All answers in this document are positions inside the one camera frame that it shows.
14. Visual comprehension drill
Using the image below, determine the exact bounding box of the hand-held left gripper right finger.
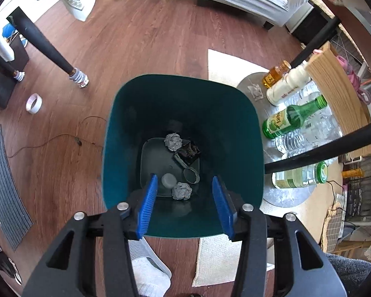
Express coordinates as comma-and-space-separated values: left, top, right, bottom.
212, 175, 348, 297

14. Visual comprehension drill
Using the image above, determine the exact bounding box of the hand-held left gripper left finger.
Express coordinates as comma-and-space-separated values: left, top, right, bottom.
22, 174, 159, 297

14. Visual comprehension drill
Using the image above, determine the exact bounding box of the white round plastic lid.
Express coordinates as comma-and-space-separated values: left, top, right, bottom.
161, 173, 177, 189

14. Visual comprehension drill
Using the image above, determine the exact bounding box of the large paper ball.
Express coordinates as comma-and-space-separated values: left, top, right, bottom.
171, 182, 193, 200

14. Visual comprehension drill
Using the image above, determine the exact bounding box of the white tape ring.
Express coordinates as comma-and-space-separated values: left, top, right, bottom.
183, 167, 201, 184

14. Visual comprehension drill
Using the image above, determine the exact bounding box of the black tissue packet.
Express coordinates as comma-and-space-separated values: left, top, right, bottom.
173, 140, 201, 167

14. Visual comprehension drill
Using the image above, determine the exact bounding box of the small paper ball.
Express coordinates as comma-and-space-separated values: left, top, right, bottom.
164, 133, 183, 153

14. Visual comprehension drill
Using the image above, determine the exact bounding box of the dark teal plastic trash bin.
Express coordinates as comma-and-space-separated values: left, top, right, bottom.
101, 74, 265, 239

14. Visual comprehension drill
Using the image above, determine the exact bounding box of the grey slipper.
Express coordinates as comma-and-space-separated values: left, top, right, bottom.
128, 238, 173, 280

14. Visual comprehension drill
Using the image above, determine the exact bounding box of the person's white sock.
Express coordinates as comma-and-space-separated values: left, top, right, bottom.
132, 256, 171, 297

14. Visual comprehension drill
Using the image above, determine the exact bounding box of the clear bottle with green cap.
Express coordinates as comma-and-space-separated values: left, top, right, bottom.
271, 161, 330, 190

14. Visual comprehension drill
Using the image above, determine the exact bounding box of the clear plastic water bottle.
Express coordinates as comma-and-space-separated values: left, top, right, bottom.
275, 127, 344, 159
303, 111, 336, 143
284, 82, 324, 109

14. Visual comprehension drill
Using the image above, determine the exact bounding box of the green glass bottle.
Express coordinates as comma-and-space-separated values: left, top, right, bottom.
262, 95, 328, 140

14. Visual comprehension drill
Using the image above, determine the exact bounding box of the round grey marble table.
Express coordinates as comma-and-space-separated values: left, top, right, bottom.
235, 0, 371, 208

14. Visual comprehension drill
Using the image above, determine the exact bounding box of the checkered cloth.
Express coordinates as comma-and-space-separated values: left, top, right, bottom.
322, 202, 348, 252

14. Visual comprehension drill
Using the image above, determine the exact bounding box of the small clear plastic bag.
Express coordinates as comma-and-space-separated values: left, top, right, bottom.
247, 83, 264, 101

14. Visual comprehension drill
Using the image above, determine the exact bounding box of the white plastic bottle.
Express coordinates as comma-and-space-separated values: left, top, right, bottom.
266, 63, 313, 106

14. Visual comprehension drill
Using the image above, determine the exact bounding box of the orange pill bottle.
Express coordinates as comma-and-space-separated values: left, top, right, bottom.
341, 168, 366, 179

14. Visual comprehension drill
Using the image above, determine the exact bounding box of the cream rug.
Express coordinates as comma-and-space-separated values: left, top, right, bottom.
192, 49, 274, 288

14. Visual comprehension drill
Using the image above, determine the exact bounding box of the amber liquid bottle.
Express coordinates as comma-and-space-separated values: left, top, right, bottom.
262, 60, 292, 89

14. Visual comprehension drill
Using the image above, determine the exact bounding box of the grey striped floor mat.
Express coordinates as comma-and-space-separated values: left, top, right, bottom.
0, 124, 34, 251

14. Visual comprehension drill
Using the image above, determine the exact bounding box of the person's grey trouser leg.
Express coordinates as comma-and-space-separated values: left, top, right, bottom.
323, 252, 371, 297

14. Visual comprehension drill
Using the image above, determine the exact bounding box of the dark patterned cloth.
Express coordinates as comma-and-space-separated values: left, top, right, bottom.
0, 243, 22, 285

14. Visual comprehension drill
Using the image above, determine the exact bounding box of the masking tape roll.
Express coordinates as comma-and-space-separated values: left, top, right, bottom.
25, 94, 43, 114

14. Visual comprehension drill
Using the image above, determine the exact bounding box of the light wooden board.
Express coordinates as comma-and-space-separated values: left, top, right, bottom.
306, 41, 371, 158

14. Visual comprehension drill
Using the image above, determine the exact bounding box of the pink plastic item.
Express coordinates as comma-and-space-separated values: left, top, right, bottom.
335, 48, 371, 102

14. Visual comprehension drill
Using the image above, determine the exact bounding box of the dark brown box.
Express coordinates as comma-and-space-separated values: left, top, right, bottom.
0, 37, 30, 110

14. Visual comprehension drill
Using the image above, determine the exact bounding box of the black table leg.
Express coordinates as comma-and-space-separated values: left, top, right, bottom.
0, 42, 19, 76
9, 6, 78, 75

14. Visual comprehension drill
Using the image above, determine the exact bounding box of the black cabinet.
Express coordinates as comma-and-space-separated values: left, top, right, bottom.
289, 6, 328, 44

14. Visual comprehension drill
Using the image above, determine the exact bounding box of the thin floor cable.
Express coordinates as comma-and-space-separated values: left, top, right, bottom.
6, 116, 107, 158

